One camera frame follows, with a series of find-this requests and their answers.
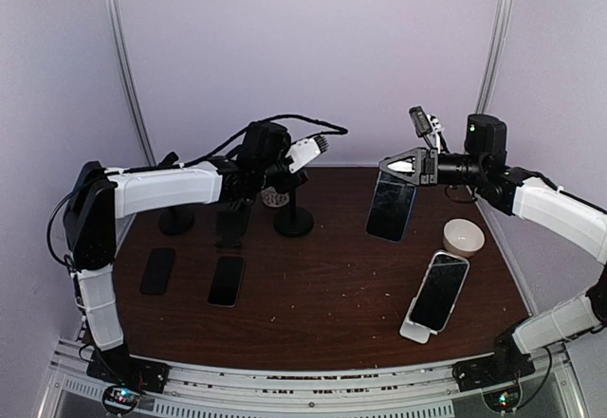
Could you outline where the black smartphone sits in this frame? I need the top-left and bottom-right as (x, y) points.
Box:
(139, 247), (175, 296)

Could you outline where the white floral mug yellow inside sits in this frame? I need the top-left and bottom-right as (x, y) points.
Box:
(261, 187), (289, 209)

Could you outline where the white-cased smartphone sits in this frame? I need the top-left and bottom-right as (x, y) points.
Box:
(409, 250), (469, 334)

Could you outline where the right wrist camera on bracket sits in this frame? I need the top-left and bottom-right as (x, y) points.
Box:
(409, 106), (451, 154)

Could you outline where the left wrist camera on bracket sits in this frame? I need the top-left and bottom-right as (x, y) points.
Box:
(285, 135), (329, 174)

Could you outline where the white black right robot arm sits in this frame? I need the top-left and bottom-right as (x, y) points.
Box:
(379, 106), (606, 391)

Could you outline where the left controller circuit board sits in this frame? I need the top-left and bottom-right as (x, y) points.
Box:
(101, 385), (141, 415)

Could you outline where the black textured folding phone stand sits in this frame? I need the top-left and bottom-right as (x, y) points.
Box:
(215, 203), (251, 249)

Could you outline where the black front phone stand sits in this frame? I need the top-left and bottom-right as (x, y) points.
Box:
(273, 190), (314, 238)

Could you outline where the blue smartphone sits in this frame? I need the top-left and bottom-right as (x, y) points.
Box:
(365, 172), (417, 243)

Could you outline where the black round-base phone stand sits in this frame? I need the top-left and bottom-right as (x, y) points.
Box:
(157, 205), (195, 236)

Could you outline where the pink-edged dark smartphone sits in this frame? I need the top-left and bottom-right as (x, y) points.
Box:
(207, 256), (245, 308)

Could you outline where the aluminium front rail frame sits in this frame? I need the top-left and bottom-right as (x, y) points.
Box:
(37, 327), (589, 418)

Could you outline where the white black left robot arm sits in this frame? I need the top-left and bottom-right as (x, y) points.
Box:
(62, 119), (326, 389)

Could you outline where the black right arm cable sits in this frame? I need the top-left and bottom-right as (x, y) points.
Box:
(511, 336), (554, 409)

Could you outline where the controller circuit board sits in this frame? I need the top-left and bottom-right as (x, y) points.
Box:
(101, 385), (141, 415)
(483, 390), (522, 414)

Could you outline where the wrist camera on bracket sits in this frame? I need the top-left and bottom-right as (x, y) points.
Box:
(409, 106), (451, 154)
(285, 135), (329, 174)

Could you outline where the white phone stand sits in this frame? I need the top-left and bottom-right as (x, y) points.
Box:
(399, 293), (445, 344)

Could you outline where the right controller circuit board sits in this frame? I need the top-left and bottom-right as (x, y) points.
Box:
(483, 390), (522, 414)

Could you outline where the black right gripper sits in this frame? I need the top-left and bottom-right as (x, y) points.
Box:
(380, 146), (487, 187)

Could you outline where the white ceramic bowl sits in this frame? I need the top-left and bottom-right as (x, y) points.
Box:
(443, 218), (486, 258)

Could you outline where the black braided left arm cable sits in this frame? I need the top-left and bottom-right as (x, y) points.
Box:
(46, 113), (350, 272)

